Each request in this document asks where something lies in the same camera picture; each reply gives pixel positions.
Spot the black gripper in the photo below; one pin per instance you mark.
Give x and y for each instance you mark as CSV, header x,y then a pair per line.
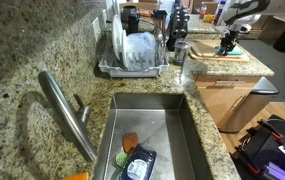
x,y
230,38

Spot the teal can opener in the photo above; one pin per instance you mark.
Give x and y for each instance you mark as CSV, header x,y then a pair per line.
x,y
237,52

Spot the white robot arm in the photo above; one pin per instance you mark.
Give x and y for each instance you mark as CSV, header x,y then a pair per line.
x,y
248,10

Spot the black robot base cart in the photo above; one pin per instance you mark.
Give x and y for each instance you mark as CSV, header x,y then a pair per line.
x,y
272,150

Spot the large wooden chopping board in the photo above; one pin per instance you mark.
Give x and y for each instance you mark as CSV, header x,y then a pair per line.
x,y
242,57

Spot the small wooden chopping board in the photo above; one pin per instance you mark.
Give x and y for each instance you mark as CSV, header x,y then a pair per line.
x,y
203,49

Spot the stainless steel trash can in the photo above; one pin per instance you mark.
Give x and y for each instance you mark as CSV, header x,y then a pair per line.
x,y
248,103

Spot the orange fruit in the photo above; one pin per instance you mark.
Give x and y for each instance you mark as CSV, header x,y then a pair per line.
x,y
209,18

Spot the cardboard box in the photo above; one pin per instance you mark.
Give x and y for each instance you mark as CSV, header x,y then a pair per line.
x,y
210,7

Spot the clear drinking glass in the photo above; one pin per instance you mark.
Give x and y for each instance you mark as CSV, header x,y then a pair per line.
x,y
181,53

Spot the wooden base cabinet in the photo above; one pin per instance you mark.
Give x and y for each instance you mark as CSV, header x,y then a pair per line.
x,y
215,100

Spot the black knife block with knives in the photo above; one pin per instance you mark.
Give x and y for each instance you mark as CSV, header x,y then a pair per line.
x,y
178,28

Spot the brown utensils in rack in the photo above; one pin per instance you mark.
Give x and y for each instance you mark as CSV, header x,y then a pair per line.
x,y
159,25

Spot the clear plastic container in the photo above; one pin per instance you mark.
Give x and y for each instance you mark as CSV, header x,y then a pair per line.
x,y
142,50

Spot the grey dish rack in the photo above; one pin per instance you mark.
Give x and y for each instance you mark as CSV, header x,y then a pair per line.
x,y
132,71

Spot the black travel mug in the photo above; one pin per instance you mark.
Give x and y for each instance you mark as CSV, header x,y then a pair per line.
x,y
131,18

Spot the small white plate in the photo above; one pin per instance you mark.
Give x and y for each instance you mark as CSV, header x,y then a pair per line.
x,y
124,50

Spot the stainless steel sink basin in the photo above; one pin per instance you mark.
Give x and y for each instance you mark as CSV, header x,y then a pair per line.
x,y
152,126

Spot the large white plate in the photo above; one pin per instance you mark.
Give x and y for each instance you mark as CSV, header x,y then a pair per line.
x,y
116,36

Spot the orange scrubber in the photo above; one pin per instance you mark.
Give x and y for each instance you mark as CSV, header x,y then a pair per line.
x,y
130,141

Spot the dark blue soap pouch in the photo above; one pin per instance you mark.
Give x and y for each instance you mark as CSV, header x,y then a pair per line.
x,y
138,165

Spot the green scrubber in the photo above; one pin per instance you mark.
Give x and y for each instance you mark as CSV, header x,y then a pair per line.
x,y
120,160

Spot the steel kitchen faucet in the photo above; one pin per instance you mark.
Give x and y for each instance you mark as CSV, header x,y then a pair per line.
x,y
67,113

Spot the orange sponge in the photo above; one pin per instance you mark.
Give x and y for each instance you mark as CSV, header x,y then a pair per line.
x,y
77,176

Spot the white wall outlet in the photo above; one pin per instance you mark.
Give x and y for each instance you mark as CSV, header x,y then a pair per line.
x,y
96,29

